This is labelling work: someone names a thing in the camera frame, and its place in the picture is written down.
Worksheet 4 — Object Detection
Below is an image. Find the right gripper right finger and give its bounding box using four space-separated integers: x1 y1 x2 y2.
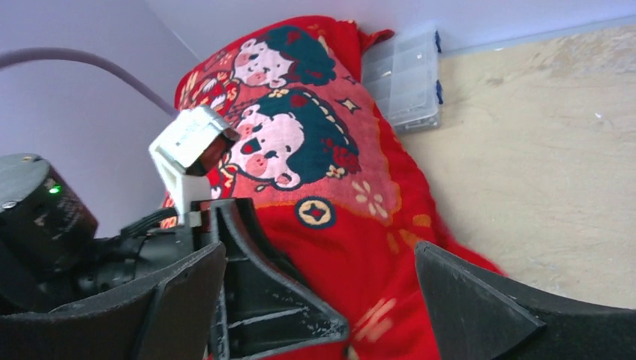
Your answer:
415 241 635 359

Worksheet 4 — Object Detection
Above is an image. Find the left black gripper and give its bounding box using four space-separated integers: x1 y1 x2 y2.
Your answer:
133 198 349 359

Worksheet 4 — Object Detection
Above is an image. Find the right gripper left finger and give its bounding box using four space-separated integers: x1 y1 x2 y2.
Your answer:
1 243 226 359

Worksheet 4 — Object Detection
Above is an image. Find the red printed pillowcase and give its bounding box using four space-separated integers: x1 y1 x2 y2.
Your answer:
174 16 497 359

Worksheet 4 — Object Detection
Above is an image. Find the clear plastic organizer box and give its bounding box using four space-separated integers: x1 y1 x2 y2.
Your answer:
361 24 443 134

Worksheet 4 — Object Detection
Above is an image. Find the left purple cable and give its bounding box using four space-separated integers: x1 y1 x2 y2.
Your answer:
0 46 180 119

